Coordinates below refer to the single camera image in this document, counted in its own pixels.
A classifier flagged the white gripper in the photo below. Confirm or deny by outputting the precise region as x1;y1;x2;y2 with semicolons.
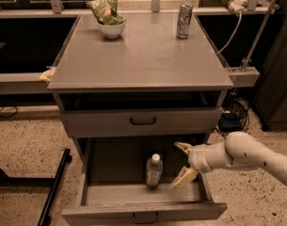
171;141;214;188

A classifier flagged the clear plastic water bottle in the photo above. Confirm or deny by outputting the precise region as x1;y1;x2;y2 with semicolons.
146;153;163;188

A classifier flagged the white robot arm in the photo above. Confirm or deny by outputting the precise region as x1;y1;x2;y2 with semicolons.
172;132;287;188

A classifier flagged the open grey middle drawer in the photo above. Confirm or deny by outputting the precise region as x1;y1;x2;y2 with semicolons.
62;136;227;226

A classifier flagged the grey drawer cabinet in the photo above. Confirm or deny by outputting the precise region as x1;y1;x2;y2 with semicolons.
47;12;234;226

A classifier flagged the closed grey top drawer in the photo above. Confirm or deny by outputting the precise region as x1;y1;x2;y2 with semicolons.
60;107;222;137

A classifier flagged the silver drink can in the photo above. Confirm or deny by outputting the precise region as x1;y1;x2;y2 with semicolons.
176;3;193;39

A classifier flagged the white ceramic bowl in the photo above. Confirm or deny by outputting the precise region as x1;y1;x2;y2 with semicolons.
97;15;127;39

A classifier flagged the white power plug adapter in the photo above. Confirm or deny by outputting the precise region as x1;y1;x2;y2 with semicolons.
221;0;247;14

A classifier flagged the green snack bag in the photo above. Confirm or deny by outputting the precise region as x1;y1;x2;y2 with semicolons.
87;0;126;25

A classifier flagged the black metal stand leg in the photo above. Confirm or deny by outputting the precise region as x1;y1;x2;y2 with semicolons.
0;148;72;226

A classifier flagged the black floor cables bundle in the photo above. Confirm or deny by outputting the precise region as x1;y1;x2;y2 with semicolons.
206;97;250;148

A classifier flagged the white power cable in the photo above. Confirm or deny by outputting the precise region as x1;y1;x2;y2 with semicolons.
215;10;243;57

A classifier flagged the grey horizontal rail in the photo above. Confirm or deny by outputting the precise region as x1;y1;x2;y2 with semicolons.
0;73;49;95

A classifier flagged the black cable on floor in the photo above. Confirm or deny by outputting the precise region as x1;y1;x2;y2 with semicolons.
0;105;19;119

